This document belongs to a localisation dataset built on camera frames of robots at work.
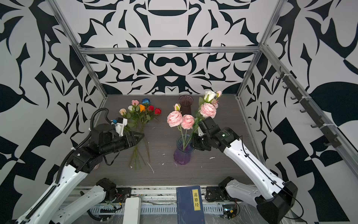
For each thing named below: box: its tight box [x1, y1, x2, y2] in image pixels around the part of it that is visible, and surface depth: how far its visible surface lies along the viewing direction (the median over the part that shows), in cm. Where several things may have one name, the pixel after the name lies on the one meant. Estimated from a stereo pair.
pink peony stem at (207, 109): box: [184, 90, 223, 149], surface depth 62 cm
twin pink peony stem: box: [166, 103, 195, 151], surface depth 64 cm
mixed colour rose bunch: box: [118, 98, 162, 171], surface depth 107 cm
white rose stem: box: [198, 90, 217, 106], surface depth 66 cm
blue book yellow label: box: [176, 185, 206, 224], surface depth 72 cm
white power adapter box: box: [123, 196, 142, 224], surface depth 66 cm
